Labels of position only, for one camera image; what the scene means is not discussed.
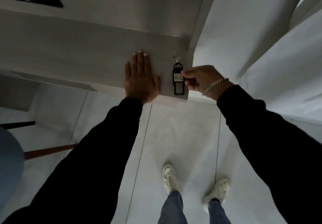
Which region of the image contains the person's left forearm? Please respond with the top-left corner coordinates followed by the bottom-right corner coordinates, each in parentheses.
top-left (0, 97), bottom-right (143, 224)

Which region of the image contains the white door frame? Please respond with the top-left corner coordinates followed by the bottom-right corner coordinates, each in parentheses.
top-left (188, 0), bottom-right (222, 56)

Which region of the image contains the person's right forearm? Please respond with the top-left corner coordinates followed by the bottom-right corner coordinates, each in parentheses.
top-left (204, 80), bottom-right (322, 224)

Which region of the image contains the blue jeans right leg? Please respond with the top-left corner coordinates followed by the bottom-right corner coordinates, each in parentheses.
top-left (208, 199), bottom-right (232, 224)

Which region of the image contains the silver chain bracelet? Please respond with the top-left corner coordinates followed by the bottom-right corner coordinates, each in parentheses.
top-left (201, 78), bottom-right (229, 96)

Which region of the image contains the blue jeans left leg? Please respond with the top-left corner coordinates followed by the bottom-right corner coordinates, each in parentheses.
top-left (158, 191), bottom-right (188, 224)

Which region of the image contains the black key tag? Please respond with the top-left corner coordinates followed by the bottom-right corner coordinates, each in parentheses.
top-left (173, 62), bottom-right (186, 96)

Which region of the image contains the white right sneaker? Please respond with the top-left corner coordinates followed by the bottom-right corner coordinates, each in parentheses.
top-left (202, 177), bottom-right (231, 213)

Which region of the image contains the person's right hand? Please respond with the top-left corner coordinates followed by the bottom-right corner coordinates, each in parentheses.
top-left (181, 65), bottom-right (225, 94)

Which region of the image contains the blue-grey round seat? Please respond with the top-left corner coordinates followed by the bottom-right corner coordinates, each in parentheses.
top-left (0, 127), bottom-right (25, 210)

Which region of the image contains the person's left hand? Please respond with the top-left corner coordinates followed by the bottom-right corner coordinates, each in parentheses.
top-left (124, 51), bottom-right (161, 105)

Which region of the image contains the white left sneaker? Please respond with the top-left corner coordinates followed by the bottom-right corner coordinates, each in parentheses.
top-left (162, 163), bottom-right (178, 196)

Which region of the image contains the white sneaker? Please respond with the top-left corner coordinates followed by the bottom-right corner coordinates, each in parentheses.
top-left (202, 177), bottom-right (231, 213)
top-left (162, 163), bottom-right (178, 196)

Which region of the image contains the blue jeans leg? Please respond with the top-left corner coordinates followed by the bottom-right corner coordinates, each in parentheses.
top-left (158, 191), bottom-right (188, 224)
top-left (208, 199), bottom-right (232, 224)

